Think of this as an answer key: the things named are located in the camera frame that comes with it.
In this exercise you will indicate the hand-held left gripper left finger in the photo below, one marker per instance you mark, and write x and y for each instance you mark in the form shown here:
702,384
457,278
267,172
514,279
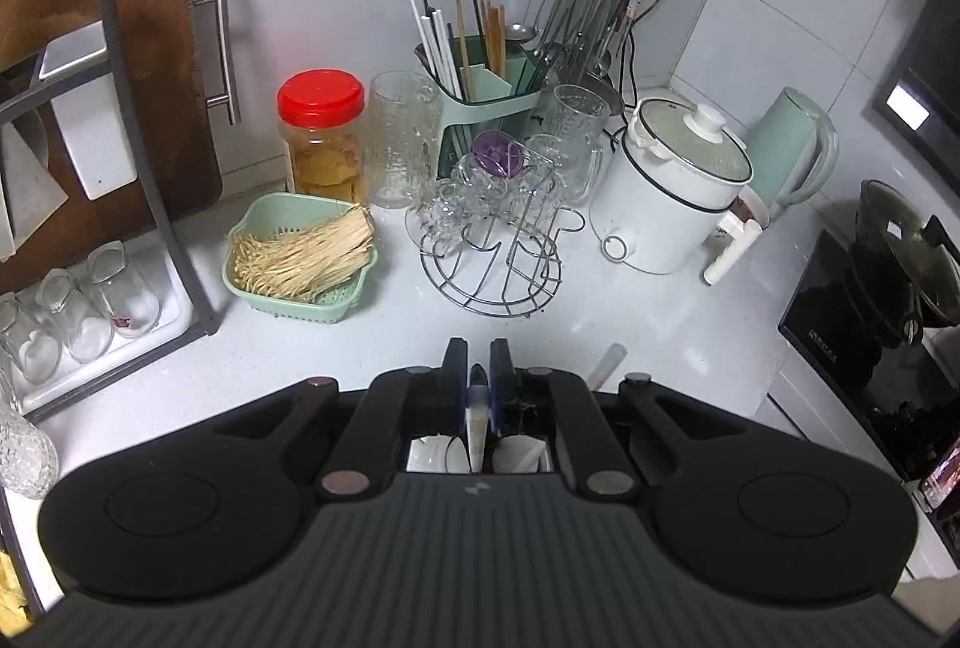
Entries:
456,385

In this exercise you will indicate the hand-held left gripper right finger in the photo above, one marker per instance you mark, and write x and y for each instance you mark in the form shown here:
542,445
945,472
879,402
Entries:
502,385

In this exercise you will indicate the white patterned chopstick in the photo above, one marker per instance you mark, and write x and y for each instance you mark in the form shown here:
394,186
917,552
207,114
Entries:
478,438
607,367

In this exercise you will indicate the bundle of dried noodles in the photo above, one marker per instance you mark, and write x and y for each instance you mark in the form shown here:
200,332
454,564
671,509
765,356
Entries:
307,250

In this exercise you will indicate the green plastic basket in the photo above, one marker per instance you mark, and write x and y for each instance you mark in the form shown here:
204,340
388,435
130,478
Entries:
247,288

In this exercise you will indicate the white electric cooker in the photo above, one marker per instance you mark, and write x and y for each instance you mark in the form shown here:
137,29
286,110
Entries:
667,190

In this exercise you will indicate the dark metal dish rack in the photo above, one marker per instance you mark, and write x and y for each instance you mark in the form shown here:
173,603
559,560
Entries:
204,322

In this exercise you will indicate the plastic jar with red lid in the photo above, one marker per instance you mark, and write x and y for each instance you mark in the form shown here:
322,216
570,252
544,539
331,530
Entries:
322,138

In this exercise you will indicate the white drip tray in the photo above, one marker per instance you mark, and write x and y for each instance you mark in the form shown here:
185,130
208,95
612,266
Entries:
169,333

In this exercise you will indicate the green utensil caddy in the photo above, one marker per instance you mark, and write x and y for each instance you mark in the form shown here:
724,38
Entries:
487,85

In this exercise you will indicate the black induction cooktop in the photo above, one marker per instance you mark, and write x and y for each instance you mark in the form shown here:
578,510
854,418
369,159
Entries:
825,325

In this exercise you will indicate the bunch of assorted chopsticks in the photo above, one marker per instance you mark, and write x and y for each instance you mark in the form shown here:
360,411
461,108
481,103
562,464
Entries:
436,48

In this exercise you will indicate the upturned clear glass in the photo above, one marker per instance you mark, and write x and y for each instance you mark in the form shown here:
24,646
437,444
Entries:
124,288
75,318
26,340

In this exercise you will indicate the green electric kettle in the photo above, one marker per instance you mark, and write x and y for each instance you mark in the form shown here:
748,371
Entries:
787,145

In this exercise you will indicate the wooden cutting board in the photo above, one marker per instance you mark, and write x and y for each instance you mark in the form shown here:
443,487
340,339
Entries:
172,93

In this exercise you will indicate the black wok with glass lid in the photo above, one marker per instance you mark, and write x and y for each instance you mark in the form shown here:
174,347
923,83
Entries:
900,243

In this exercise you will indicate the bubbled textured drinking glass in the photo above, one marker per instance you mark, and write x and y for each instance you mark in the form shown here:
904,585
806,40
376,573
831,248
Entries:
22,445

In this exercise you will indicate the white cutting board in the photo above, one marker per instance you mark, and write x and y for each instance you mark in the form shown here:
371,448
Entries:
90,115

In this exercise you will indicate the black oven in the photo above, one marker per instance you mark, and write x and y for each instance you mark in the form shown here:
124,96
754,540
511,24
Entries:
937,55

